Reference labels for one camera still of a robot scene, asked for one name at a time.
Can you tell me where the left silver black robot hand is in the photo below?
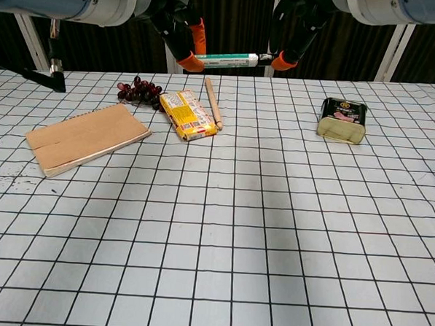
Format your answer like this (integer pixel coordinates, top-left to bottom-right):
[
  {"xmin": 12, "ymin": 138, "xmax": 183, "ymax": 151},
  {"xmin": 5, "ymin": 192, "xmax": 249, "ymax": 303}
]
[{"xmin": 133, "ymin": 0, "xmax": 211, "ymax": 74}]

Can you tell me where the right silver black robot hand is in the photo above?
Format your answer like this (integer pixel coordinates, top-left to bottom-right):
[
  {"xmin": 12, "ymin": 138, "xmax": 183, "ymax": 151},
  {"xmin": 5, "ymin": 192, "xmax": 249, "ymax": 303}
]
[{"xmin": 267, "ymin": 0, "xmax": 338, "ymax": 75}]

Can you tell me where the black marker cap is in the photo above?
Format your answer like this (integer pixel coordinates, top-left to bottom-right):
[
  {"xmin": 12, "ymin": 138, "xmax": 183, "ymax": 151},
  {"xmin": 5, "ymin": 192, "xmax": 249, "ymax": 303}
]
[{"xmin": 257, "ymin": 52, "xmax": 279, "ymax": 69}]

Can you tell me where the white green marker pen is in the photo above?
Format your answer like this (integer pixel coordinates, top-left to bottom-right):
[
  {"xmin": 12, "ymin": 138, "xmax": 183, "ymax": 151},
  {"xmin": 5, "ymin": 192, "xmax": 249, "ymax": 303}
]
[{"xmin": 192, "ymin": 49, "xmax": 260, "ymax": 71}]

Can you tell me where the dark red grape bunch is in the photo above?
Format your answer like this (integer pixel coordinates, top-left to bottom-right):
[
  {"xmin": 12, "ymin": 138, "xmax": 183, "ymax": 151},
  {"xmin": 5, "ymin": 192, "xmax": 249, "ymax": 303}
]
[{"xmin": 116, "ymin": 74, "xmax": 168, "ymax": 113}]

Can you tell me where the wooden rolling pin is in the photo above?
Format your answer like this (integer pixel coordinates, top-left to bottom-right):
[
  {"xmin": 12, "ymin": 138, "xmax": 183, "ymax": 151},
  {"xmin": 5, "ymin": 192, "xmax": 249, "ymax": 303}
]
[{"xmin": 201, "ymin": 77, "xmax": 227, "ymax": 131}]

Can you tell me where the yellow snack packet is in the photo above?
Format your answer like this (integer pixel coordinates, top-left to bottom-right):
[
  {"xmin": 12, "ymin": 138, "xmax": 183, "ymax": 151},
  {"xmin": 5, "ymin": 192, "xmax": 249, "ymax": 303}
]
[{"xmin": 156, "ymin": 88, "xmax": 222, "ymax": 144}]

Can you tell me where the black gold luncheon meat can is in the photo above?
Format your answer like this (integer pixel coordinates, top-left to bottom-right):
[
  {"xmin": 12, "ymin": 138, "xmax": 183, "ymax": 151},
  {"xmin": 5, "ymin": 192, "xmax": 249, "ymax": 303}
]
[{"xmin": 316, "ymin": 96, "xmax": 369, "ymax": 145}]

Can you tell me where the brown kraft spiral notebook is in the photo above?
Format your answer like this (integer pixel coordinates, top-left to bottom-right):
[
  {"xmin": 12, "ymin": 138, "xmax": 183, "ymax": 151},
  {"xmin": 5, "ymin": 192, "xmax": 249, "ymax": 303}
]
[{"xmin": 22, "ymin": 98, "xmax": 154, "ymax": 185}]

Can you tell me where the white black checked tablecloth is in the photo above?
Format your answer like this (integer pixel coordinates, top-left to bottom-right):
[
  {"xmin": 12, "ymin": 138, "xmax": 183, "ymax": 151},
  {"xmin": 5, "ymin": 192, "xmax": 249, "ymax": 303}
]
[{"xmin": 0, "ymin": 61, "xmax": 435, "ymax": 326}]

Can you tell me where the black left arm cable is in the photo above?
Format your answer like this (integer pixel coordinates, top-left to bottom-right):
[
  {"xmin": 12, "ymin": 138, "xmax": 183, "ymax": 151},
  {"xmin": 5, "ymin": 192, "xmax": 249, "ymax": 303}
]
[{"xmin": 0, "ymin": 15, "xmax": 71, "ymax": 94}]

